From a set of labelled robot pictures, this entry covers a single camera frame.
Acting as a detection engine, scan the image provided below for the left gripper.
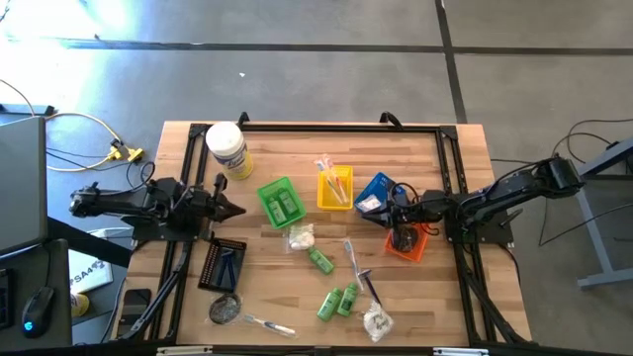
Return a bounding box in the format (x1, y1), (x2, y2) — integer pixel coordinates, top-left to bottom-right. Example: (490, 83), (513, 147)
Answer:
(190, 173), (247, 228)

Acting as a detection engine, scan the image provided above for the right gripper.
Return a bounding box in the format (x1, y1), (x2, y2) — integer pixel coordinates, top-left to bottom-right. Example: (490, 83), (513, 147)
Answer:
(363, 185), (439, 236)

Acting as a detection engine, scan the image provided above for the white cotton bag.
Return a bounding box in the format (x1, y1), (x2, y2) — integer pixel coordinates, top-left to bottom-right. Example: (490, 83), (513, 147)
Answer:
(361, 300), (396, 344)
(359, 194), (384, 214)

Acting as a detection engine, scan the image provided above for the blue plastic basket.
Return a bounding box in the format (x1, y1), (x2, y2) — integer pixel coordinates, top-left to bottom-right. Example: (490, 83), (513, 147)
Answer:
(353, 171), (397, 215)

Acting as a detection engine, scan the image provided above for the orange plastic basket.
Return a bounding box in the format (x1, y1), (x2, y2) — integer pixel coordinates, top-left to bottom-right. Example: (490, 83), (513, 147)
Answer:
(384, 222), (429, 263)

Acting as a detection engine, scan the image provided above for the black plastic basket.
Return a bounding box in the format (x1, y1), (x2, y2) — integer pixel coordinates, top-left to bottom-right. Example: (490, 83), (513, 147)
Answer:
(197, 236), (247, 294)

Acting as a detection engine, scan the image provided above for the green white toothbrush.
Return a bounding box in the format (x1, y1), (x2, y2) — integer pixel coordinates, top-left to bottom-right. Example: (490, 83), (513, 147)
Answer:
(324, 173), (343, 206)

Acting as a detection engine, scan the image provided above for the cotton pads and swabs bag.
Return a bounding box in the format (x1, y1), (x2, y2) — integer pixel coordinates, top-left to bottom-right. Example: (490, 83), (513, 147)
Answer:
(285, 222), (317, 255)

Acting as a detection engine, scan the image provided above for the blue white toothbrush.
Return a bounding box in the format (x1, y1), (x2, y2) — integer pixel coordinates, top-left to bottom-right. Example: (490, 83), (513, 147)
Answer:
(314, 153), (338, 199)

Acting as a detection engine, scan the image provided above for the green plastic basket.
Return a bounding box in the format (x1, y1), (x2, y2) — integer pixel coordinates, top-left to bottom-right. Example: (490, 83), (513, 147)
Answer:
(255, 176), (308, 230)

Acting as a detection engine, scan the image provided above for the Lysol wipes canister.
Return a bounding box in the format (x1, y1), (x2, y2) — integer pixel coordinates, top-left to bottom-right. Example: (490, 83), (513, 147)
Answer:
(205, 121), (255, 181)

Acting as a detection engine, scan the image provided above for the yellow plastic basket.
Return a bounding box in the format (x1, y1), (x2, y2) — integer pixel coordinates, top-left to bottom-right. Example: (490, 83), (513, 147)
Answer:
(316, 164), (355, 213)

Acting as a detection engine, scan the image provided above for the white power strip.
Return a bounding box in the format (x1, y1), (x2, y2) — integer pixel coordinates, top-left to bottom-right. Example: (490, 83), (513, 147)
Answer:
(88, 225), (134, 239)

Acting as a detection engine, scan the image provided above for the black phone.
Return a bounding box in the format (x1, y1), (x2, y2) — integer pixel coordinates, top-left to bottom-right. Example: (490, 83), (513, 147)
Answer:
(120, 288), (153, 325)

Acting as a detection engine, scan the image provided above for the white printed booklet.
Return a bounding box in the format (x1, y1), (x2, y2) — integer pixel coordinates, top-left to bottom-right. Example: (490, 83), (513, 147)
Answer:
(67, 248), (114, 296)

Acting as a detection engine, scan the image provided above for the small yellow object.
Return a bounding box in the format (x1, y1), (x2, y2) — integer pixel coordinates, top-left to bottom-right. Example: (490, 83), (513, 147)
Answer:
(70, 292), (91, 318)

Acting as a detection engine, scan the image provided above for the black desk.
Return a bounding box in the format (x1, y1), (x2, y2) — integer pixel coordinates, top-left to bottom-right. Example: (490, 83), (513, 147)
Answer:
(0, 217), (135, 350)

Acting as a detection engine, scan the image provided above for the grey laptop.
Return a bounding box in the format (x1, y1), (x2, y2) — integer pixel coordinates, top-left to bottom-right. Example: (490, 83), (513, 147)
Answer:
(0, 116), (49, 256)

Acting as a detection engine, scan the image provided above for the black computer mouse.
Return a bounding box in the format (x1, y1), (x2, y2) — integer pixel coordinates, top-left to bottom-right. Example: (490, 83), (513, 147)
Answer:
(21, 285), (56, 340)

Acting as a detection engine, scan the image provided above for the black keyboard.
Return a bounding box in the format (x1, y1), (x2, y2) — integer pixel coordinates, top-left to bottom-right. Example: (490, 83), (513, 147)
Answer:
(0, 269), (15, 331)

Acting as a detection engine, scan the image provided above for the black aluminium table frame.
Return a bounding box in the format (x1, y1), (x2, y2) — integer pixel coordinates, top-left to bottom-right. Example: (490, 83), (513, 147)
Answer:
(113, 111), (533, 347)

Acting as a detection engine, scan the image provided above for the yellow cable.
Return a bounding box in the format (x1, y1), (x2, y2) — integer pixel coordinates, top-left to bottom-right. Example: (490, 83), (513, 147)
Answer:
(46, 111), (145, 173)

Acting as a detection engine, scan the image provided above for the silver metal bracket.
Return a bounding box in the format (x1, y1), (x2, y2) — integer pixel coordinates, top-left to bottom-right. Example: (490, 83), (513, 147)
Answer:
(433, 347), (491, 356)
(156, 345), (214, 356)

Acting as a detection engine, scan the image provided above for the black floor cable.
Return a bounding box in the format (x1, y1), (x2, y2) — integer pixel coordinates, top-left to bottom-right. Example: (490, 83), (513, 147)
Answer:
(489, 117), (633, 248)

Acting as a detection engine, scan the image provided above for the grey table frame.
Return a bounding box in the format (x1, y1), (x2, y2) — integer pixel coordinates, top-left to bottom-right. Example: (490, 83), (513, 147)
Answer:
(546, 135), (633, 292)

